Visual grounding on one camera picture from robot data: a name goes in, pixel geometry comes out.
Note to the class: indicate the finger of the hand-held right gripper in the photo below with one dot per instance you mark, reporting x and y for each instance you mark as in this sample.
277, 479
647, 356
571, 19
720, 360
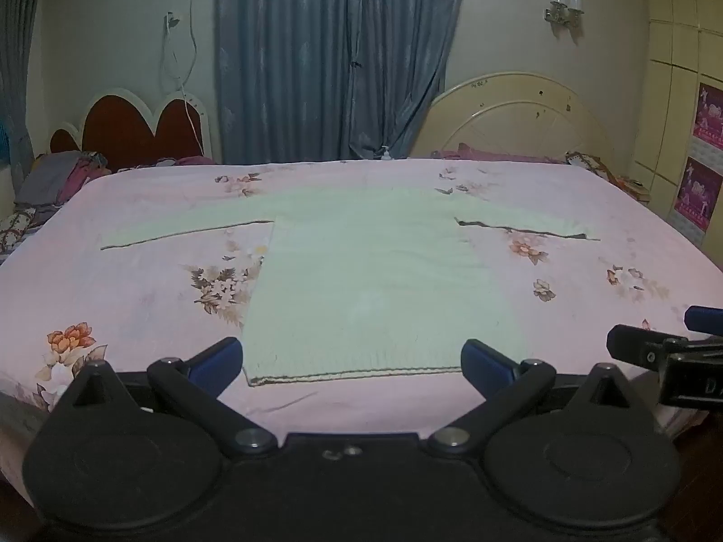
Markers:
638, 344
705, 317

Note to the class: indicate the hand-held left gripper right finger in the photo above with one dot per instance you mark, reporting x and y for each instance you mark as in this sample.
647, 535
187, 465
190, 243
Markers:
484, 360

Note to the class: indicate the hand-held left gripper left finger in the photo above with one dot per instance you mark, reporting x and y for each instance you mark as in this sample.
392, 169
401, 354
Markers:
217, 358

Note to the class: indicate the light green knit sweater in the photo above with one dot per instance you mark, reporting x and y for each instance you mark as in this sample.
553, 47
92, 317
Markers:
367, 271

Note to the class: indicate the pile of clothes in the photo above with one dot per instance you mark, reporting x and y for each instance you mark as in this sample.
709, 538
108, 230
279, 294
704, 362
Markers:
62, 178

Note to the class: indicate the pink floral bedsheet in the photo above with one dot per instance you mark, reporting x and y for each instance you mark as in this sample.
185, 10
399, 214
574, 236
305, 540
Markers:
141, 305

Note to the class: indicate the bedside table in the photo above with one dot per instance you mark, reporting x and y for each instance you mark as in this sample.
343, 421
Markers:
632, 187

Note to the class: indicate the patterned pillow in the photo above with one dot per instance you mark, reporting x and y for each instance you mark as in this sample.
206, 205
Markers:
587, 162

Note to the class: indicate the pink pillow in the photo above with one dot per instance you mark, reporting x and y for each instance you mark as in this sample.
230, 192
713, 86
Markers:
186, 161

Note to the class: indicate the pink folded blanket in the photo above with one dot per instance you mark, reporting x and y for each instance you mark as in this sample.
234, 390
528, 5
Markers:
497, 153

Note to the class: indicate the patterned quilt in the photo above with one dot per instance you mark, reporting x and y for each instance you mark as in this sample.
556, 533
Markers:
20, 226

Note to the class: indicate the cream round headboard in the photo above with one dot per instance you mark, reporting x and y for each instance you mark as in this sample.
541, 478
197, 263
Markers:
508, 118

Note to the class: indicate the red heart-shaped headboard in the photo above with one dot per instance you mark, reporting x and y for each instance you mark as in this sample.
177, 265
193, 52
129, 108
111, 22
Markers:
135, 130

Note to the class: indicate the cream wardrobe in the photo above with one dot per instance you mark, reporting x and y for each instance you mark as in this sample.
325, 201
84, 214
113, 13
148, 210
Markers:
672, 68

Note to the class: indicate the teal cloth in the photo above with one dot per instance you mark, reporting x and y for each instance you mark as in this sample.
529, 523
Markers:
3, 144

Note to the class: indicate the blue grey curtain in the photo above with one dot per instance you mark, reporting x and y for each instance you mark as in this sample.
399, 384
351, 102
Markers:
339, 56

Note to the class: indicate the blue side curtain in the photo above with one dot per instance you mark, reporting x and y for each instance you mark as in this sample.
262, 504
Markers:
17, 56

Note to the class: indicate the pink wall poster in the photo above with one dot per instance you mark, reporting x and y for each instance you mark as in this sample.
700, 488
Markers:
709, 116
697, 192

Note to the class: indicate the wall lamp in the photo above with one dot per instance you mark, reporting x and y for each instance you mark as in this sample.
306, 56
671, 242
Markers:
562, 8

